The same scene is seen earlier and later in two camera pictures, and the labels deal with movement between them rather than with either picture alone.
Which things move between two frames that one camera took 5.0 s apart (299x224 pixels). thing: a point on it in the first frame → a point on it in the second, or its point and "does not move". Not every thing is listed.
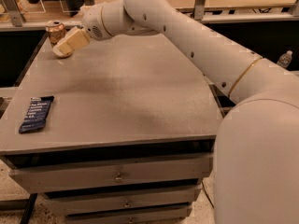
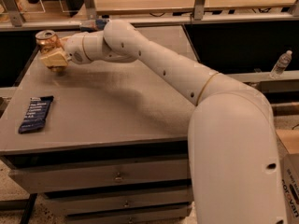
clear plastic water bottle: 285,59 does not move
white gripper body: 92,22 → 75,49
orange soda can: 55,29 → 48,39
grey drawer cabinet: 120,132 does not move
